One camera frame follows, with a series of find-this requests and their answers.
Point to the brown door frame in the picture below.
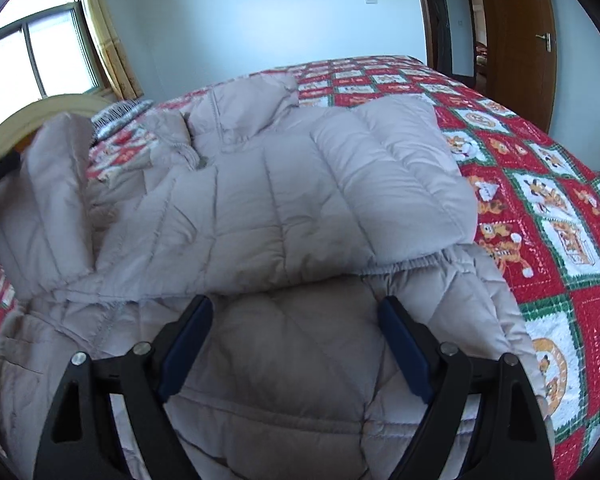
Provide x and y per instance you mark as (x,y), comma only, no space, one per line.
(422,10)

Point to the beige puffer jacket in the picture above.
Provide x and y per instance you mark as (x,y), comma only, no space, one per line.
(280,200)

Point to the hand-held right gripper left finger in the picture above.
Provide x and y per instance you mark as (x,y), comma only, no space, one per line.
(190,341)

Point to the brown wooden door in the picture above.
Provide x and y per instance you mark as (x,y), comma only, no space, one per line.
(515,50)

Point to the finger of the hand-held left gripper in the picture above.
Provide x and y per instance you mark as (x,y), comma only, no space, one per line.
(0,169)

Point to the red printed blanket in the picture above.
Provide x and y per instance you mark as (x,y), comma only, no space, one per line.
(555,210)

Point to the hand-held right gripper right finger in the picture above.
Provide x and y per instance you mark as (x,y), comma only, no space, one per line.
(405,345)

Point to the cream wooden headboard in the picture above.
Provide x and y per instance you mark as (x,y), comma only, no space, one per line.
(10,130)

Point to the striped pillow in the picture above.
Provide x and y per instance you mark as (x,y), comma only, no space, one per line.
(115,115)

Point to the yellow patterned curtain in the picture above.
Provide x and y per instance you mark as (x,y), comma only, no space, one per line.
(110,50)

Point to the window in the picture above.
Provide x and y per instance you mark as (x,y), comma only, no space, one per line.
(55,60)

